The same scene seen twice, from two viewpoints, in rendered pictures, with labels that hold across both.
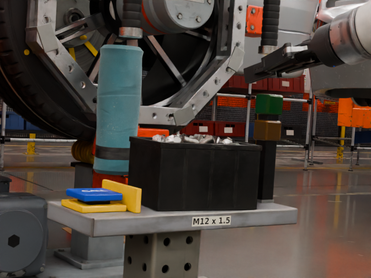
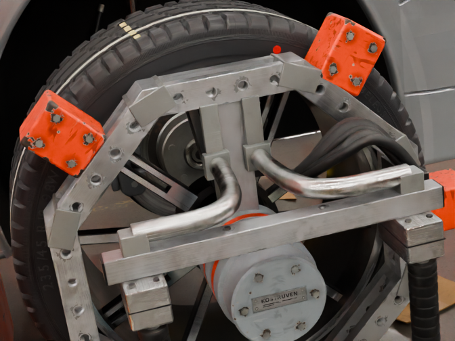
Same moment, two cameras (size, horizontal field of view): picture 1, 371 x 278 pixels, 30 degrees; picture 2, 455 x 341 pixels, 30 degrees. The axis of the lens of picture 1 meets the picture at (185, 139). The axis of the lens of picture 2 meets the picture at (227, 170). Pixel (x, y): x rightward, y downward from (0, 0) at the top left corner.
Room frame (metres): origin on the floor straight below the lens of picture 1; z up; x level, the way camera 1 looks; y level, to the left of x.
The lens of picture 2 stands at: (0.53, -0.33, 1.39)
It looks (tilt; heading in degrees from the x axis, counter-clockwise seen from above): 20 degrees down; 23
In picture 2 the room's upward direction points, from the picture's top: 8 degrees counter-clockwise
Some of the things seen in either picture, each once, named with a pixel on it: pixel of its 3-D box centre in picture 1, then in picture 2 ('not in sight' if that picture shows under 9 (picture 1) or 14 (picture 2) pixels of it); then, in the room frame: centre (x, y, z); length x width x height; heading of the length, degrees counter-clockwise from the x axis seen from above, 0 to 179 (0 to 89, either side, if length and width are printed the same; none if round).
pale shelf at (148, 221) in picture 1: (178, 213); not in sight; (1.22, 0.00, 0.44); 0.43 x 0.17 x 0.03; 125
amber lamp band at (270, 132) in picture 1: (267, 130); not in sight; (1.33, -0.16, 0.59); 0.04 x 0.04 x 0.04; 35
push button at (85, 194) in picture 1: (94, 197); not in sight; (1.12, 0.14, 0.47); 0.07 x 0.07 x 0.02; 35
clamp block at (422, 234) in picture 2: not in sight; (409, 228); (1.50, -0.15, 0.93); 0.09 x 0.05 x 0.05; 35
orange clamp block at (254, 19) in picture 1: (250, 21); (437, 201); (1.75, -0.15, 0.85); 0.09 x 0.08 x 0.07; 125
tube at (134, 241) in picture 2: not in sight; (175, 174); (1.41, 0.12, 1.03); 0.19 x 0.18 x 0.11; 35
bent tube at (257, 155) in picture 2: not in sight; (326, 142); (1.53, -0.04, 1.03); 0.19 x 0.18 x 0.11; 35
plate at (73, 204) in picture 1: (93, 205); not in sight; (1.12, 0.14, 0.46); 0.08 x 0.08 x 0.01; 35
